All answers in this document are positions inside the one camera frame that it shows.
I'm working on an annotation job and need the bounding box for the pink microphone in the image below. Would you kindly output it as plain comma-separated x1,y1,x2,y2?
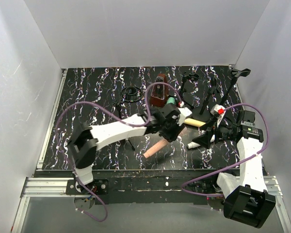
143,138,177,159

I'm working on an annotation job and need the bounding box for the yellow microphone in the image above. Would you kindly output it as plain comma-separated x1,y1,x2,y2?
184,118,206,128

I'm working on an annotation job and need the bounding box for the black round-base mic stand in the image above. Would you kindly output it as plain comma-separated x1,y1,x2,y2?
192,77,219,122

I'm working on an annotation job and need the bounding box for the black tripod shock-mount stand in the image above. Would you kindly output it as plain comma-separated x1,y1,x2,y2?
113,86,145,151

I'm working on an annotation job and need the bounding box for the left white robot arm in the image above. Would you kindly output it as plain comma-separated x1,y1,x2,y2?
67,104,192,185

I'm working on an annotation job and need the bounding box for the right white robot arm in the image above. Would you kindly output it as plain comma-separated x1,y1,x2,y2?
188,110,276,228

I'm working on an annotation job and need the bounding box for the small black tripod clip stand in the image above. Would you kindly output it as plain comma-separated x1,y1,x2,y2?
178,72,199,110

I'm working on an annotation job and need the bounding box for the tall black clip stand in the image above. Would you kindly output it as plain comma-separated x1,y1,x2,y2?
219,68,251,105

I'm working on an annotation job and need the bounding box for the white microphone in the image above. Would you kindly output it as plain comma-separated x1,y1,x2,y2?
187,142,201,149

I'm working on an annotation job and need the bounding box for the teal microphone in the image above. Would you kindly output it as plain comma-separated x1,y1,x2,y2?
166,97,177,105

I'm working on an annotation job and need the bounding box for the brown metronome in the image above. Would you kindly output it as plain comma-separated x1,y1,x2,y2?
149,84,169,107

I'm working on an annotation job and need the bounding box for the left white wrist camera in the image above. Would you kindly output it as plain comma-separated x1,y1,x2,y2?
178,101,192,126

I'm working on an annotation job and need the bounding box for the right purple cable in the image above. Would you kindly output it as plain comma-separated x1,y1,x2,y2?
181,103,271,198

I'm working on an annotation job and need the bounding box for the black front mounting rail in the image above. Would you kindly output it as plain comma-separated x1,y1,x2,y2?
65,169,243,206

